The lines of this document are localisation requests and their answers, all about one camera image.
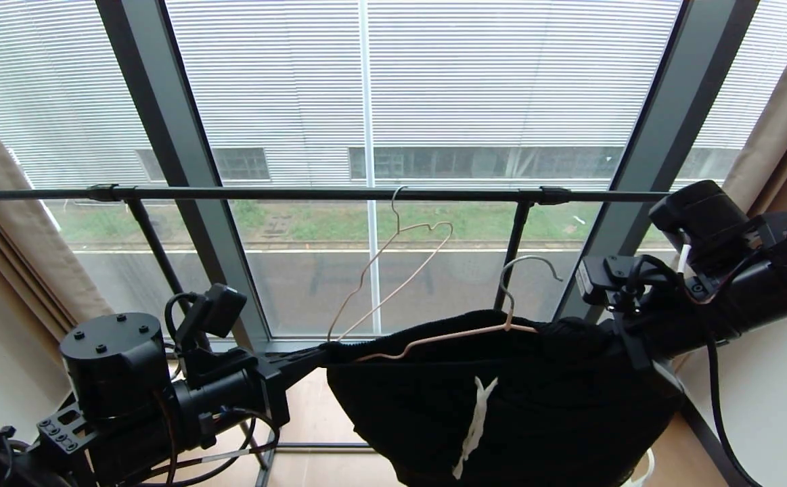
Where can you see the pink clothes hanger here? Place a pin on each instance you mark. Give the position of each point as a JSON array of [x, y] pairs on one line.
[[461, 333], [396, 213]]

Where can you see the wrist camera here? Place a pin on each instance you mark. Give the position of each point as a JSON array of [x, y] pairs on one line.
[[214, 308], [603, 277]]

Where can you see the white laundry basket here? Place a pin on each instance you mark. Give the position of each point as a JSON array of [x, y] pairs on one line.
[[645, 473]]

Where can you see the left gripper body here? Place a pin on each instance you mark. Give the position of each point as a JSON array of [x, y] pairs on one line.
[[231, 406]]

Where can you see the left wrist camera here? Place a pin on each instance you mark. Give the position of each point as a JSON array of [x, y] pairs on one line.
[[214, 308]]

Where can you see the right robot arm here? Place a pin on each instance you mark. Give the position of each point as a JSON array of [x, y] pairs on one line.
[[704, 216]]

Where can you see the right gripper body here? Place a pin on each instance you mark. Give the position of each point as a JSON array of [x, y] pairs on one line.
[[691, 331]]

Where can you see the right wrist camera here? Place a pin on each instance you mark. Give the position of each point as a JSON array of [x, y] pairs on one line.
[[603, 277]]

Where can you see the black clothes rack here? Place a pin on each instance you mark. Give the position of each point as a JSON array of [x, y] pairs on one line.
[[231, 194]]

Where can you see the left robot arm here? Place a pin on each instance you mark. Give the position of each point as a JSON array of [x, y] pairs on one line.
[[116, 365]]

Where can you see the black garment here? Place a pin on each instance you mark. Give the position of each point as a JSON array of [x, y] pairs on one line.
[[535, 406]]

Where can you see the beige curtain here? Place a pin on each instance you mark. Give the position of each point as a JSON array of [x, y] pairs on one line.
[[14, 237], [785, 101]]

